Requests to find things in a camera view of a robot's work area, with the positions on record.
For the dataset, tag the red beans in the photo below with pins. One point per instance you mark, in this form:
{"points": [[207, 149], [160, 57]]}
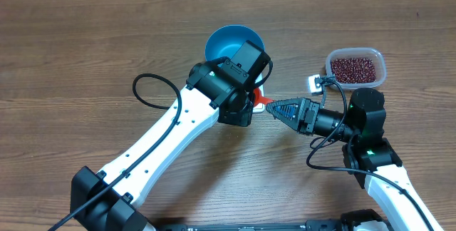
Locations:
{"points": [[353, 70]]}

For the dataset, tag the red scoop with blue handle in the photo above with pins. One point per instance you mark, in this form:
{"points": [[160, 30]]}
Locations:
{"points": [[261, 99]]}

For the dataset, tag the blue bowl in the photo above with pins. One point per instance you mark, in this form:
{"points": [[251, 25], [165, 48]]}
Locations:
{"points": [[226, 41]]}

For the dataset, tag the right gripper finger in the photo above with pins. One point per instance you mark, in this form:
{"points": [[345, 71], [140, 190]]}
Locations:
{"points": [[293, 106], [294, 121]]}

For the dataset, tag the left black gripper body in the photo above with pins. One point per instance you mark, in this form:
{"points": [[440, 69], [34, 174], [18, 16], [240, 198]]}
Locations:
{"points": [[242, 117]]}

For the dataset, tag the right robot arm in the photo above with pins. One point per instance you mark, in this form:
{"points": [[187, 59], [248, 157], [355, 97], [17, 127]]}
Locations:
{"points": [[366, 153]]}

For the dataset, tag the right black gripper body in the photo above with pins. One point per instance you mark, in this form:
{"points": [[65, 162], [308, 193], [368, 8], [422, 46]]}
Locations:
{"points": [[313, 108]]}

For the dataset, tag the clear plastic container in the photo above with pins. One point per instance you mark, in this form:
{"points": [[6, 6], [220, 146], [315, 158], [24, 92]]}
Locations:
{"points": [[360, 52]]}

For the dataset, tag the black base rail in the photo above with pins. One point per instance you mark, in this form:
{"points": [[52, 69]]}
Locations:
{"points": [[309, 225]]}

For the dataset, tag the white digital kitchen scale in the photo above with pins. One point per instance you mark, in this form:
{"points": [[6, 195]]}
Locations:
{"points": [[260, 107]]}

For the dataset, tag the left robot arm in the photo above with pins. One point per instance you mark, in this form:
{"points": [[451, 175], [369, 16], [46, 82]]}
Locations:
{"points": [[216, 91]]}

